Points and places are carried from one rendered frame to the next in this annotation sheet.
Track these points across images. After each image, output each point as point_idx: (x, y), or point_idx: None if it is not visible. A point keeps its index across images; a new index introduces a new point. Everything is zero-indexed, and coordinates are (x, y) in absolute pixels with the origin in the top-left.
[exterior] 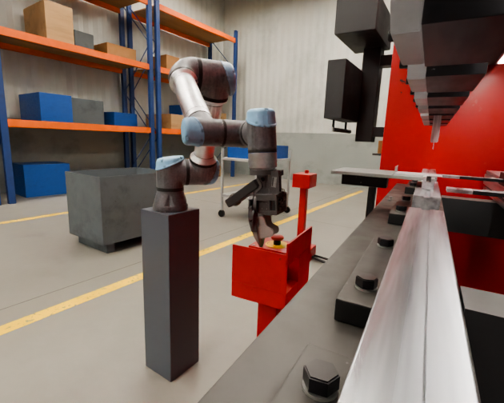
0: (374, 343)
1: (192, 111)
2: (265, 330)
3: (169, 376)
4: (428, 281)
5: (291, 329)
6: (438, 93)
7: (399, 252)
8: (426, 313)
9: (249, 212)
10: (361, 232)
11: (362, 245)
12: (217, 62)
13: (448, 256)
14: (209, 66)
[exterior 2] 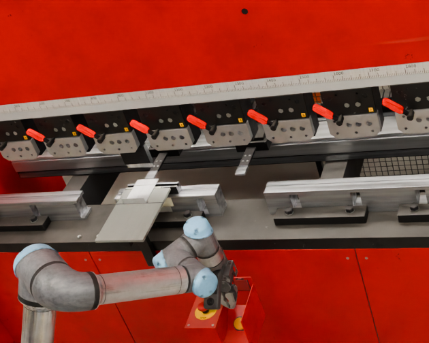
0: (420, 184)
1: (185, 273)
2: (383, 236)
3: None
4: (380, 180)
5: (378, 231)
6: (254, 135)
7: (357, 187)
8: (400, 180)
9: (234, 288)
10: (234, 235)
11: (266, 230)
12: (50, 251)
13: (353, 177)
14: (62, 259)
